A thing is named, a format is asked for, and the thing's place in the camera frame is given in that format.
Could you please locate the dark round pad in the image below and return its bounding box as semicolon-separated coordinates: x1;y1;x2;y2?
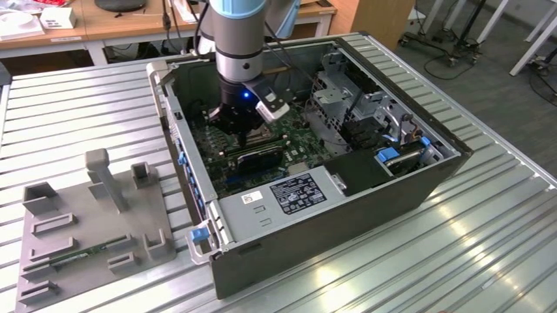
93;0;146;12

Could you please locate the black plastic shroud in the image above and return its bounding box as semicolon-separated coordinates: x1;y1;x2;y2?
323;152;394;198

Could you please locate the grey power supply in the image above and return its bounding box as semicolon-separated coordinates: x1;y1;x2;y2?
215;166;348;245

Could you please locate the wooden cabinet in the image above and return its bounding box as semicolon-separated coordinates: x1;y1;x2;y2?
349;0;416;52

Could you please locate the white grey camera box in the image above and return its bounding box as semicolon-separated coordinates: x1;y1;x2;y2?
240;75;291;124

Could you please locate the white cardboard box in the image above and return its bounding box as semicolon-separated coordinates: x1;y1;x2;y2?
38;7;77;29

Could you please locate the CPU socket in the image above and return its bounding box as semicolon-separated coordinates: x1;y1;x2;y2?
243;125;279;147

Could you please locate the blue disk carrier handle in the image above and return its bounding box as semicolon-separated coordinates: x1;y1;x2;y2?
373;148;400;163

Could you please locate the wooden desk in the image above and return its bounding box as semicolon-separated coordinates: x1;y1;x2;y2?
0;0;337;68

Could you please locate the green RAM stick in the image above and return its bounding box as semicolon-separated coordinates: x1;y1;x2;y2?
46;237;126;265
221;142;283;157

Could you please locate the grey parts rack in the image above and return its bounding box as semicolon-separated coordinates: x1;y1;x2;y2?
14;148;177;309

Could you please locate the white round-lidded box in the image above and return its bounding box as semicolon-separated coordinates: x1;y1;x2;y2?
0;10;45;42

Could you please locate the white table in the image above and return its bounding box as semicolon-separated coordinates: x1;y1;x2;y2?
475;0;557;76

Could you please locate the blue case latch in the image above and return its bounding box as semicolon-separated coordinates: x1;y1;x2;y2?
185;228;208;244

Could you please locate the black wheeled stand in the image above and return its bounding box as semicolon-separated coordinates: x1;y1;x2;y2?
399;0;483;68

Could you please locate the black PC case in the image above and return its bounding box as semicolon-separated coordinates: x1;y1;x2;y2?
145;31;475;301

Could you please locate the black power supply label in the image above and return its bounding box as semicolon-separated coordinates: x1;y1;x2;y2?
268;173;328;216

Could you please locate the green motherboard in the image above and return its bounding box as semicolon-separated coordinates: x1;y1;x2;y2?
190;100;340;196

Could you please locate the white power supply sticker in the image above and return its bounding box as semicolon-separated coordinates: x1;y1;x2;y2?
240;190;265;204

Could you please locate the graphics card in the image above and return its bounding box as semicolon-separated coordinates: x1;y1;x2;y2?
225;145;284;174

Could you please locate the metal drive cage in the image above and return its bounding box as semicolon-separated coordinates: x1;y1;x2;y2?
311;50;395;154

